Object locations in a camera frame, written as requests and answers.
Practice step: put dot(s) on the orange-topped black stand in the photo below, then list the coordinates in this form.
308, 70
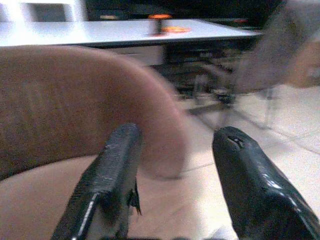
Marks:
159, 23

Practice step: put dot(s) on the orange round object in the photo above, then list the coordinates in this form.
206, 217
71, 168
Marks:
175, 29

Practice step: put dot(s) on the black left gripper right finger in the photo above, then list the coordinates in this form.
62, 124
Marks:
252, 180

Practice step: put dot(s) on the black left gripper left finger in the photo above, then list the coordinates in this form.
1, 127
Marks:
110, 172

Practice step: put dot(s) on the white low table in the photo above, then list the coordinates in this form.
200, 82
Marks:
120, 32

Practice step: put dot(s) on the grey chair with metal legs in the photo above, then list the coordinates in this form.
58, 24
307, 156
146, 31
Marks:
270, 50

